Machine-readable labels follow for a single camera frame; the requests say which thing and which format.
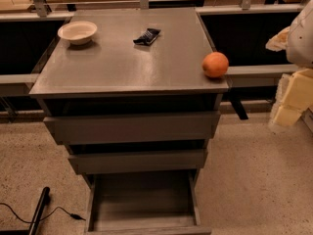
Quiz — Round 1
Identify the grey drawer cabinet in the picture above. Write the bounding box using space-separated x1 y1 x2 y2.
28 7 230 235

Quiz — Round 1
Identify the black bar on floor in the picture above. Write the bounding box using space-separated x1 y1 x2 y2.
0 187 50 235

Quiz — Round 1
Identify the grey metal railing frame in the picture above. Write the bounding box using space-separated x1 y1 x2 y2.
0 0 313 121

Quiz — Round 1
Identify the grey open bottom drawer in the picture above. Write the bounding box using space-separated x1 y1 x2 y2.
84 170 211 235

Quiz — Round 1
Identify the white bowl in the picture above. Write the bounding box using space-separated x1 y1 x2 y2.
58 21 98 45

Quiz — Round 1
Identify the orange fruit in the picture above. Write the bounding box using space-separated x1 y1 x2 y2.
202 52 229 78

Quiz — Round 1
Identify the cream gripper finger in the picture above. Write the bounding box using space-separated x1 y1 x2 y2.
265 26 290 52
270 69 313 127

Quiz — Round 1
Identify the grey middle drawer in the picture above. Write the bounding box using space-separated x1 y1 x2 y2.
68 149 207 174

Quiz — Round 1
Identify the black snack packet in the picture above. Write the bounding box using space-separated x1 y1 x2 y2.
133 28 160 46

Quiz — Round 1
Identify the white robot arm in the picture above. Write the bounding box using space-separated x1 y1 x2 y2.
265 0 313 127

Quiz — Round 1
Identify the grey top drawer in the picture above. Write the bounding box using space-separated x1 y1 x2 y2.
44 112 220 145

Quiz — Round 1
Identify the black cable on floor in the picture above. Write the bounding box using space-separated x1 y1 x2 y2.
0 202 87 225

